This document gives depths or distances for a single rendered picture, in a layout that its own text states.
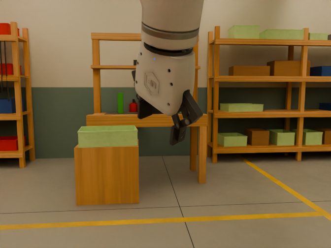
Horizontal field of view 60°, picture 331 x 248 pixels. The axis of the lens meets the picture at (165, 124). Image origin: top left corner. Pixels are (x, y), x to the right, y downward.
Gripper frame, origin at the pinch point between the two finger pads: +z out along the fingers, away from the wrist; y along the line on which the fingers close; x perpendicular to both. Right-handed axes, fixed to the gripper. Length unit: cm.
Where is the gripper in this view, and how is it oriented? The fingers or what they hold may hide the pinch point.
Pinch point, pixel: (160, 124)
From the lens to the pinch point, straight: 52.3
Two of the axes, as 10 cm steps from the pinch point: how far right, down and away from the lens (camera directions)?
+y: 6.5, 5.0, -5.7
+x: 7.5, -3.4, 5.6
